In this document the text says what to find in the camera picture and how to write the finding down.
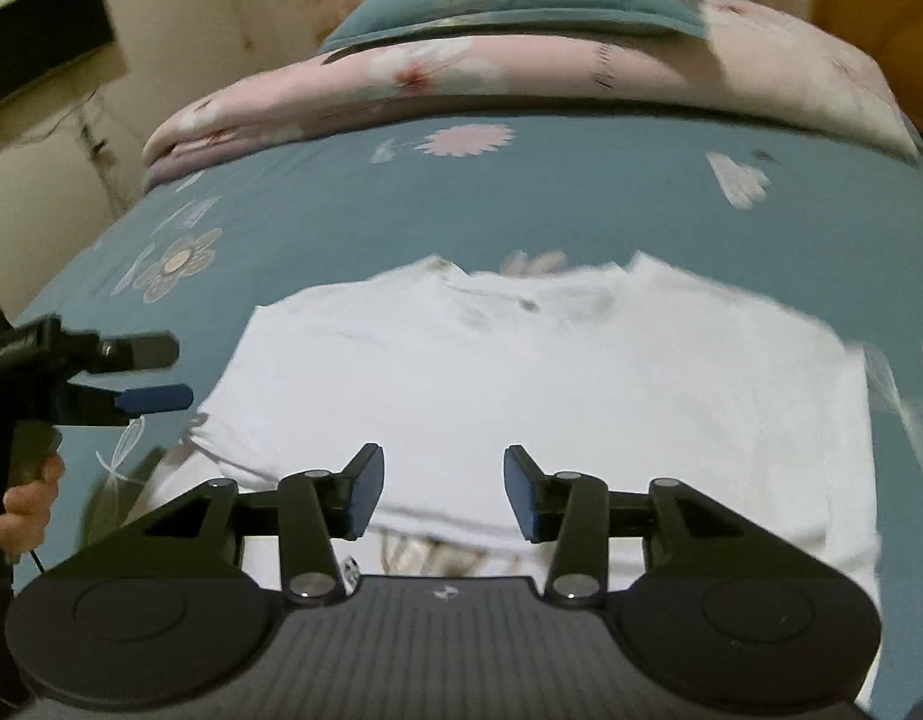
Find white long-sleeve shirt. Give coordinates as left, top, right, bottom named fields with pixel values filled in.
left=136, top=254, right=881, bottom=592

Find teal floral bed sheet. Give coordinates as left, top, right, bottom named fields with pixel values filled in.
left=29, top=109, right=923, bottom=718

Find pink floral folded quilt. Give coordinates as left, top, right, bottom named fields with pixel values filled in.
left=142, top=0, right=918, bottom=188

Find hanging black cables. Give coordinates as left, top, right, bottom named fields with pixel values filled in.
left=10, top=88, right=133, bottom=220

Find wall-mounted black television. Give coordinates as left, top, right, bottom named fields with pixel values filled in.
left=0, top=0, right=116, bottom=106

